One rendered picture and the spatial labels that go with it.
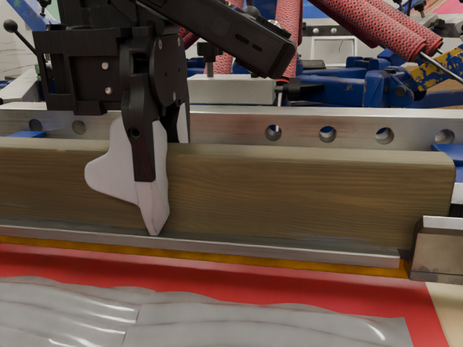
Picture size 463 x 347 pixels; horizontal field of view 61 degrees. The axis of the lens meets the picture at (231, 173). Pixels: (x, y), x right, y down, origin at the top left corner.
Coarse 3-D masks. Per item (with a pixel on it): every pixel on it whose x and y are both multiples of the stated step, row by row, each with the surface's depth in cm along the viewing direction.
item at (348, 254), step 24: (72, 240) 31; (96, 240) 31; (120, 240) 31; (144, 240) 30; (168, 240) 30; (192, 240) 29; (216, 240) 29; (240, 240) 29; (264, 240) 29; (288, 240) 29; (360, 264) 28; (384, 264) 27
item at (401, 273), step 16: (0, 240) 36; (16, 240) 36; (32, 240) 35; (48, 240) 35; (160, 256) 33; (176, 256) 33; (192, 256) 33; (208, 256) 32; (224, 256) 32; (240, 256) 32; (336, 272) 31; (352, 272) 30; (368, 272) 30; (384, 272) 30; (400, 272) 30
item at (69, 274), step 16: (0, 256) 35; (16, 256) 35; (32, 256) 35; (48, 256) 35; (64, 256) 35; (80, 256) 35; (96, 256) 35; (112, 256) 35; (128, 256) 35; (144, 256) 35; (0, 272) 33; (16, 272) 33; (32, 272) 33; (48, 272) 33; (64, 272) 33; (80, 272) 33; (96, 272) 33; (112, 272) 33; (128, 272) 33; (144, 272) 32; (160, 272) 32
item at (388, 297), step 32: (160, 288) 30; (192, 288) 30; (224, 288) 30; (256, 288) 30; (288, 288) 30; (320, 288) 30; (352, 288) 30; (384, 288) 30; (416, 288) 30; (416, 320) 27
